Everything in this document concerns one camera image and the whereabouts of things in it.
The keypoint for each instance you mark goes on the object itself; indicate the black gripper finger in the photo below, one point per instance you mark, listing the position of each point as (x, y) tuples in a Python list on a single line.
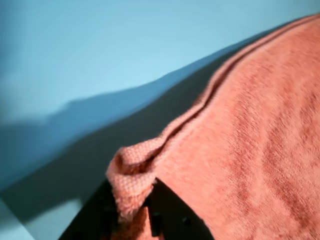
[(97, 215), (172, 212)]

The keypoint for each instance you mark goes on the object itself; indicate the orange terry towel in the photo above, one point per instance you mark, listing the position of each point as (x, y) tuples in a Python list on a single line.
[(237, 150)]

